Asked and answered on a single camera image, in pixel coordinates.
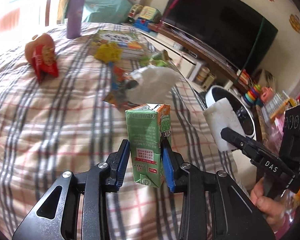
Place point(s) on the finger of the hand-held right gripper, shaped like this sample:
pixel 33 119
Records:
pixel 240 142

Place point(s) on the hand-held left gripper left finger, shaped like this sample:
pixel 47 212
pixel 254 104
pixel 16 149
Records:
pixel 122 162

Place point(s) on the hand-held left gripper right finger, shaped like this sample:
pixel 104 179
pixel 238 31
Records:
pixel 166 165

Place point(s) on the green drink carton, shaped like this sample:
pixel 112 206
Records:
pixel 145 135

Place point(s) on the white bin with black bag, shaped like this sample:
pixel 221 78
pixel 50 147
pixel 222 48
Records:
pixel 211 93

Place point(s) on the white plastic bag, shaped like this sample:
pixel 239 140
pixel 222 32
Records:
pixel 155 82

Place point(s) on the person's right hand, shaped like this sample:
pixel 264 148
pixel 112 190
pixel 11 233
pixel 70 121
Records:
pixel 267 206

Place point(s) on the clear plastic toy packages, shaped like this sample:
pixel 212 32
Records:
pixel 282 105

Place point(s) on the rainbow stacking rings toy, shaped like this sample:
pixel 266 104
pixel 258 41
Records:
pixel 251 96

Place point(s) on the pink plastic toy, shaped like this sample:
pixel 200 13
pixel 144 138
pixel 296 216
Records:
pixel 267 93

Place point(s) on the clear plastic jar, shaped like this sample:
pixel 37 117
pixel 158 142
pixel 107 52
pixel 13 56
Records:
pixel 203 73

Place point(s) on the crumpled colourful wrapper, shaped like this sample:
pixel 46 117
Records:
pixel 116 80

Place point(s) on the white television cabinet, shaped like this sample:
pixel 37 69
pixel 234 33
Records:
pixel 187 60

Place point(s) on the green snack packet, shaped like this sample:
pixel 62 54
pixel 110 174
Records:
pixel 152 59

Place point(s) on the yellow crumpled wrapper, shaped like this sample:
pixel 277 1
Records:
pixel 107 52

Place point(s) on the green snack box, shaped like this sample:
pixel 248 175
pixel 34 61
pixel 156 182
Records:
pixel 130 45

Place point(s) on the black flat television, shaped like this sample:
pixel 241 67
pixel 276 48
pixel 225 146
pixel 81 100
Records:
pixel 215 25

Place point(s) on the red apple shaped gift box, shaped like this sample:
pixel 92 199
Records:
pixel 43 55

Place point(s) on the toy cash register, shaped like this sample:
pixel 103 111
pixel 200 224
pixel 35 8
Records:
pixel 148 17

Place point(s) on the green and yellow toy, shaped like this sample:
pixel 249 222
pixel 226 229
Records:
pixel 134 12

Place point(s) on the purple thermos bottle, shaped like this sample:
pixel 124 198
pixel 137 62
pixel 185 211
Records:
pixel 75 15

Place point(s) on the teal cloth covered furniture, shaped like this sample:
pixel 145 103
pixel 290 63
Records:
pixel 105 7

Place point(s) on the yellow and red wall sticker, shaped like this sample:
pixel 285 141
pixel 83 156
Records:
pixel 295 23

